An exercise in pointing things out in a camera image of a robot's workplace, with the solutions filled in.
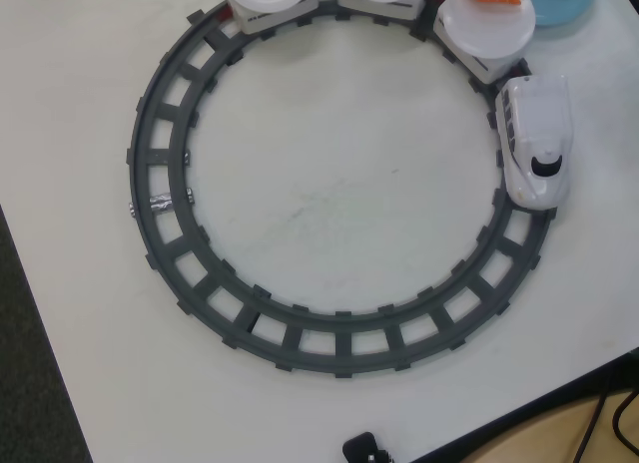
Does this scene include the white Shinkansen toy locomotive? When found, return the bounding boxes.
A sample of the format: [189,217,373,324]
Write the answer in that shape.
[497,74,572,211]

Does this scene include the blue round dish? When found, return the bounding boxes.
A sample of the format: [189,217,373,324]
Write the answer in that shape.
[521,0,598,28]

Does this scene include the silver foil tape piece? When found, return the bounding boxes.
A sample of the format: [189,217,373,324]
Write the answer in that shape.
[148,193,175,215]

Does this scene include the grey circular toy train track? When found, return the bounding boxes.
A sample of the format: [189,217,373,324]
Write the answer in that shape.
[124,0,558,382]

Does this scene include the black plastic plug block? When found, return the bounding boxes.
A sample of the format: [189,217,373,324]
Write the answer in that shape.
[342,431,393,463]

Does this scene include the light wooden board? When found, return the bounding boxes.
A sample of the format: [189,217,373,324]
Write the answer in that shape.
[466,382,639,463]

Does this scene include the thin black cable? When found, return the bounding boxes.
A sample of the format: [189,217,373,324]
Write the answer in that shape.
[576,381,614,463]

